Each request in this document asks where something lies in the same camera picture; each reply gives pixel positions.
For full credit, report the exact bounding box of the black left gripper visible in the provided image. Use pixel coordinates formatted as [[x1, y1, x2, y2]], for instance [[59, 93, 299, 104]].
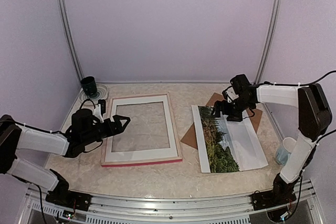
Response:
[[82, 115, 130, 146]]

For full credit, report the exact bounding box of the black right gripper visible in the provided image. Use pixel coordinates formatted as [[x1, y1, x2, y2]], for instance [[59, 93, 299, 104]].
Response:
[[210, 96, 254, 122]]

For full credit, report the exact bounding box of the landscape photo print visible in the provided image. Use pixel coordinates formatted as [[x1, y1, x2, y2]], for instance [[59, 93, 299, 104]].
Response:
[[192, 105, 268, 173]]

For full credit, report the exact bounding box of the pink wooden picture frame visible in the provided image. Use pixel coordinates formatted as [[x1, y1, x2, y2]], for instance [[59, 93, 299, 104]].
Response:
[[101, 92, 184, 168]]

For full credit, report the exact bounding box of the white mat board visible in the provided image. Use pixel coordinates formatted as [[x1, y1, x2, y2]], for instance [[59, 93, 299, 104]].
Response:
[[104, 95, 180, 163]]

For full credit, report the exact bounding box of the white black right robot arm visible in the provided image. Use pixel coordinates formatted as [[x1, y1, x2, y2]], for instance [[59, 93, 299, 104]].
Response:
[[212, 81, 332, 210]]

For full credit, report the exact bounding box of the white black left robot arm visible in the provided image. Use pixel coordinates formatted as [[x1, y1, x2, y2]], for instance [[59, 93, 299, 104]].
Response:
[[1, 109, 131, 211]]

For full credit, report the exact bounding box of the brown cardboard backing board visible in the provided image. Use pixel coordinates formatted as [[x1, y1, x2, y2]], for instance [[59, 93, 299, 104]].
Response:
[[181, 93, 262, 150]]

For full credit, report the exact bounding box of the grey spiral ceramic plate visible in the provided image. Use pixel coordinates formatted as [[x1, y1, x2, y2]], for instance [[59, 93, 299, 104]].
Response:
[[79, 84, 109, 104]]

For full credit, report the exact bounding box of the dark green speckled cup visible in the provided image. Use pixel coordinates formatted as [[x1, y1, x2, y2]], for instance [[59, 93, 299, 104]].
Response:
[[80, 76, 98, 97]]

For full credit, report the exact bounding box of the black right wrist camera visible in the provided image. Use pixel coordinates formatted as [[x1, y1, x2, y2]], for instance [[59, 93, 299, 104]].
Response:
[[222, 74, 251, 100]]

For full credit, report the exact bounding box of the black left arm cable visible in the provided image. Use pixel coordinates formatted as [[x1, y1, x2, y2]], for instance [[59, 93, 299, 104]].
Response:
[[78, 98, 96, 111]]

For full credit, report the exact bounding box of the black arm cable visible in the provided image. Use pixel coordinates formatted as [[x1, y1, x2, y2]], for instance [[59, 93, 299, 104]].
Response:
[[262, 70, 336, 141], [78, 98, 96, 111]]

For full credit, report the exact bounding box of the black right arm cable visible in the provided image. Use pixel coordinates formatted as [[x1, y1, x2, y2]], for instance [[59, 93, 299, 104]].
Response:
[[262, 70, 336, 141]]

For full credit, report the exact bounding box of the aluminium front rail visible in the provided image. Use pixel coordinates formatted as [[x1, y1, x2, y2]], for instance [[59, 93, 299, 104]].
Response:
[[19, 179, 323, 224]]

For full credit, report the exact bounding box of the left aluminium corner post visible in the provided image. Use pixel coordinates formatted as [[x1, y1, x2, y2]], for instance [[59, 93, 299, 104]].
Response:
[[57, 0, 83, 82]]

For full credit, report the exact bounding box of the aluminium corner post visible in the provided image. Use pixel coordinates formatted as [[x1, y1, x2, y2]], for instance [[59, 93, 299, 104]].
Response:
[[57, 0, 83, 82], [254, 0, 281, 83]]

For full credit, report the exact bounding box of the right aluminium corner post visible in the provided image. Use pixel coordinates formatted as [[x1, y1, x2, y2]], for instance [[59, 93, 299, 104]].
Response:
[[254, 0, 281, 83]]

